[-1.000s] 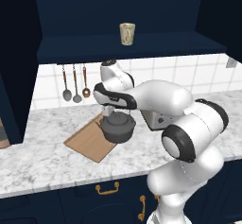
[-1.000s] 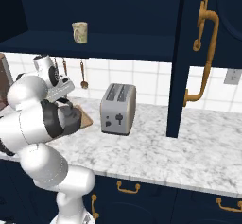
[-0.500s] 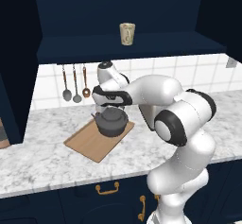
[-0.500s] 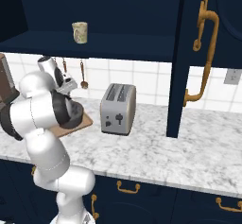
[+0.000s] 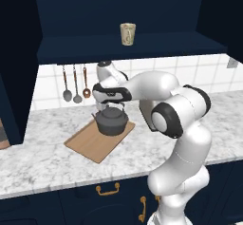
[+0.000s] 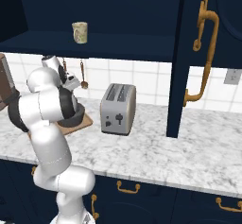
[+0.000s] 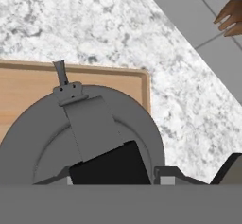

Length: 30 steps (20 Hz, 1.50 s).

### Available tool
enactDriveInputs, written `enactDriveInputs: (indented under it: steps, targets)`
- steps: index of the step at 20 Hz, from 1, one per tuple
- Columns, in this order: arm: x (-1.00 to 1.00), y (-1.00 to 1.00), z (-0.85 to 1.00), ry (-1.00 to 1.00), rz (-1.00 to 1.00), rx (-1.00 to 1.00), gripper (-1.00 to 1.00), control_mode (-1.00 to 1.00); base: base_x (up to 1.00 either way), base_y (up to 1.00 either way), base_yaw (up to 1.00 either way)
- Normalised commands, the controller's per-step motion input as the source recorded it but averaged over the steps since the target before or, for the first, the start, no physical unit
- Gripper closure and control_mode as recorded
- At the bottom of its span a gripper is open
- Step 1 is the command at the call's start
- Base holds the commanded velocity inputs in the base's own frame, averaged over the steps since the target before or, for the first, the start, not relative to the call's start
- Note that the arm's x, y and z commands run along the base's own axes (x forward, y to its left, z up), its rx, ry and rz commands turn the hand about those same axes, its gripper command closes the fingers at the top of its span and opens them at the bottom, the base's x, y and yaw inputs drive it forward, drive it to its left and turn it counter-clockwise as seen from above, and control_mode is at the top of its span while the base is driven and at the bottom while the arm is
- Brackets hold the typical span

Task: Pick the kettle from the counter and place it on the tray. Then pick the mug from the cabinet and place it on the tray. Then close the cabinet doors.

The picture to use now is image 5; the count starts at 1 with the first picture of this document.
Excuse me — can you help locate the wooden tray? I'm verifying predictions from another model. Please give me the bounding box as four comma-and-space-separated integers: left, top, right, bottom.
63, 120, 137, 164

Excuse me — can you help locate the navy wall cabinet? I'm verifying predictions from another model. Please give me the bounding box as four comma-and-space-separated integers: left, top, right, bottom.
21, 0, 230, 66

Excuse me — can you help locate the navy cupboard door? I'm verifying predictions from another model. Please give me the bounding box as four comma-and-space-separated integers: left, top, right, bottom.
184, 159, 243, 225
0, 191, 66, 225

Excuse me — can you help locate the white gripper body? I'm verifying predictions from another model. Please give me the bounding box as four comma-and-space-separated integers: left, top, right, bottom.
95, 99, 125, 112

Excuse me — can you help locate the dark grey kettle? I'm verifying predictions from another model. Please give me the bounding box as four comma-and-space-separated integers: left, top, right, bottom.
91, 104, 130, 138

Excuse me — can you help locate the brown and grey object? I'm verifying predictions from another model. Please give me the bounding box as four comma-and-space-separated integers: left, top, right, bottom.
0, 118, 11, 151

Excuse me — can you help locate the grey wall socket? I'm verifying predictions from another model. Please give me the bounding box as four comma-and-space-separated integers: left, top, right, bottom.
226, 56, 239, 69

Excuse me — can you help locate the wooden hanging spoon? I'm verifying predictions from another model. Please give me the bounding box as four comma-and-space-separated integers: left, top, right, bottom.
82, 64, 92, 100

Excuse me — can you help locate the navy cabinet door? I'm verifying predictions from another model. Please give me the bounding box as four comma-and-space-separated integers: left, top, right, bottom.
196, 0, 243, 65
0, 0, 44, 146

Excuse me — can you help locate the grey hanging spoon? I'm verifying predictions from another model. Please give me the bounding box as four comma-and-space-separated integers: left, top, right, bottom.
61, 65, 73, 103

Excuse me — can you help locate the beige mug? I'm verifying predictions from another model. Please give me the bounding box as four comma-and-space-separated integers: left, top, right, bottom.
119, 22, 138, 47

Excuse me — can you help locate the navy drawer front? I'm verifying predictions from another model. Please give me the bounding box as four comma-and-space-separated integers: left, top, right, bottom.
57, 175, 152, 225

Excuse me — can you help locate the gold drawer handle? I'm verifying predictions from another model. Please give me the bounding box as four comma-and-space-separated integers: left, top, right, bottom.
95, 181, 122, 197

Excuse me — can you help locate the grey hanging ladle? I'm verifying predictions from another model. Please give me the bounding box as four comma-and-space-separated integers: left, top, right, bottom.
72, 64, 84, 104

